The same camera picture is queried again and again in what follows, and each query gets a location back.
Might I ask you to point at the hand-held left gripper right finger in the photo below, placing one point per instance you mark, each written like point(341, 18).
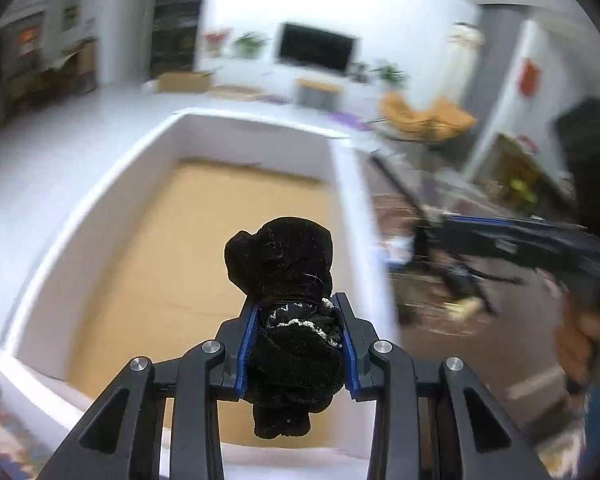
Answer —
point(348, 355)

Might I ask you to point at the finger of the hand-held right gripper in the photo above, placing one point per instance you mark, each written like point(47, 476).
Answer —
point(470, 232)

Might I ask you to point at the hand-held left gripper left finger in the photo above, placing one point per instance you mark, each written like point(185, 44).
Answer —
point(245, 347)

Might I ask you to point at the black fuzzy sock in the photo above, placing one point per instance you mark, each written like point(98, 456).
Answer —
point(285, 260)

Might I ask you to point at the white storage box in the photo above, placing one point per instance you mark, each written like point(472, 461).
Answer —
point(105, 200)

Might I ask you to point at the dark wooden desktop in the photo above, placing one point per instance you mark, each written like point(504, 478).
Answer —
point(510, 320)

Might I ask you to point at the person's right hand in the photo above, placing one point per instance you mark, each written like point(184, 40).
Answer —
point(575, 345)

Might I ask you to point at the wooden sideboard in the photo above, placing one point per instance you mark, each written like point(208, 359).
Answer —
point(515, 175)

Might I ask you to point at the orange lounge chair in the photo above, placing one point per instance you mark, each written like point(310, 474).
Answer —
point(430, 117)

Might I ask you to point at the purple floor mat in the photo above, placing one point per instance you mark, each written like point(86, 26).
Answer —
point(350, 121)

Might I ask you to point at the white standing air conditioner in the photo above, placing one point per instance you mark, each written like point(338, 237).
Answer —
point(464, 65)

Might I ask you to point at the large green potted plant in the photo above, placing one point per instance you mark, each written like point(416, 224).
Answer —
point(390, 75)

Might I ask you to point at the small dark potted plant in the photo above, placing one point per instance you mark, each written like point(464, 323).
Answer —
point(359, 72)

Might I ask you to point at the small wooden bench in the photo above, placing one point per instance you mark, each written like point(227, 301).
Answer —
point(317, 87)

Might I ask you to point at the person's blue trousers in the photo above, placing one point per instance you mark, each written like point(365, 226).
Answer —
point(597, 425)

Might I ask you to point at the black television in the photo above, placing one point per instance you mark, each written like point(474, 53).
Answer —
point(315, 47)

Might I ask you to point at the colourful patterned cloth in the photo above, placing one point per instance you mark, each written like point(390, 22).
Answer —
point(5, 425)

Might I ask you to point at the white television console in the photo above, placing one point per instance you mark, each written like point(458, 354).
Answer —
point(260, 77)

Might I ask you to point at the brown cardboard box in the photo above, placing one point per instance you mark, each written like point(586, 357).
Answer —
point(182, 82)

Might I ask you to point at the leafy green potted plant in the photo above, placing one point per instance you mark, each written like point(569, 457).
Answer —
point(250, 45)

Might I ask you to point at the red flower vase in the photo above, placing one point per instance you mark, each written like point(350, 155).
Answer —
point(215, 42)

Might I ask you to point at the dark glass cabinet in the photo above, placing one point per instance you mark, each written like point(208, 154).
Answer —
point(177, 15)

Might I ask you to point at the red wall decoration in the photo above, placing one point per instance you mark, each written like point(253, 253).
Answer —
point(530, 76)

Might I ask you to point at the framed wall picture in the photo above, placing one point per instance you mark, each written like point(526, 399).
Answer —
point(70, 17)

